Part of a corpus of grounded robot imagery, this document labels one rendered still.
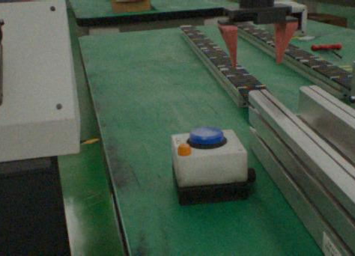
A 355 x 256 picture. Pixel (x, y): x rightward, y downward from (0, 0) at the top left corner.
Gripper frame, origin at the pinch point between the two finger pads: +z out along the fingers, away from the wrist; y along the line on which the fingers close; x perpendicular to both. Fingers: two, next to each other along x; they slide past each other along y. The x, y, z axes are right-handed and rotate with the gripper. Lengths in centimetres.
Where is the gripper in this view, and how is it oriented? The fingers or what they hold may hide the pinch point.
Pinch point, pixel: (256, 61)
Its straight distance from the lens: 87.2
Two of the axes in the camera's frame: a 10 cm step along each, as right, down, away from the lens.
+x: -1.1, -3.3, 9.4
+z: 0.5, 9.4, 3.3
